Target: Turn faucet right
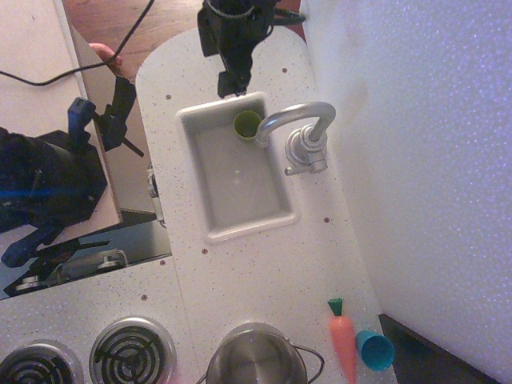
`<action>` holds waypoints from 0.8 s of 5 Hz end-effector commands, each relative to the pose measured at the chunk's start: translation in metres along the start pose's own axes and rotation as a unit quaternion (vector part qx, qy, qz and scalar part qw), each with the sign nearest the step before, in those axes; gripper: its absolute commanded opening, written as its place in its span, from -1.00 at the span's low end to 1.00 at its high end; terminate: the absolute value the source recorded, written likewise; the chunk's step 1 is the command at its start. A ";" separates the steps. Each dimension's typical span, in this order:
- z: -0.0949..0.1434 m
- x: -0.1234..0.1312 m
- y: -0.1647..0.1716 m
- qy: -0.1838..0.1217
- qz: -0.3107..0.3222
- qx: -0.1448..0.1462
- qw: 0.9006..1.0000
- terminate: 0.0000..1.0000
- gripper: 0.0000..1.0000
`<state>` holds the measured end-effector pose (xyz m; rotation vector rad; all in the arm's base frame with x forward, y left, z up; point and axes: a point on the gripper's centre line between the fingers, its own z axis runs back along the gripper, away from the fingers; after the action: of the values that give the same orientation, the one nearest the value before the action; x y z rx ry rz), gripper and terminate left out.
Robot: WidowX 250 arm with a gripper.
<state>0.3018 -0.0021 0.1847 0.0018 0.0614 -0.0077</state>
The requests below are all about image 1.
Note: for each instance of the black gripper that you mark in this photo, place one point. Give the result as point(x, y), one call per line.
point(235, 45)

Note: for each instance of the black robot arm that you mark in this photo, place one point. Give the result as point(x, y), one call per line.
point(264, 14)

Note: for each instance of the silver toy faucet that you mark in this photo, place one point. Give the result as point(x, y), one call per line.
point(305, 147)

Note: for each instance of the green plastic cup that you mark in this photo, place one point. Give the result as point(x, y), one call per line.
point(246, 125)

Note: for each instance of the grey toy sink basin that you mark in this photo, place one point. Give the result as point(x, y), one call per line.
point(238, 187)

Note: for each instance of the black bar clamp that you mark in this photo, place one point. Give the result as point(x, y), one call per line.
point(112, 123)

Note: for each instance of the wooden board panel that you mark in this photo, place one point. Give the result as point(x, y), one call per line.
point(102, 37)

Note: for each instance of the blue and black clamp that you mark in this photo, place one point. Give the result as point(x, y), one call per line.
point(80, 113)

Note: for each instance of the white foam board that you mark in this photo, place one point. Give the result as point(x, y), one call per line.
point(422, 142)

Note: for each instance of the orange toy carrot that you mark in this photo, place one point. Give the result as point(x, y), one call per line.
point(343, 338)

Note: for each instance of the stainless steel pot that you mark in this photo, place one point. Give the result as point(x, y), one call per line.
point(255, 352)

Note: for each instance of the right black stove burner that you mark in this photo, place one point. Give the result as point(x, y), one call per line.
point(133, 350)

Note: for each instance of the black stove burner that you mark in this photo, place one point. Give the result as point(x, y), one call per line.
point(133, 350)
point(42, 361)

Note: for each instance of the teal plastic cup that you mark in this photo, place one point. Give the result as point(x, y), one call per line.
point(376, 351)

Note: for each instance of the left black stove burner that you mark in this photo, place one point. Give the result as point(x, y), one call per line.
point(42, 361)

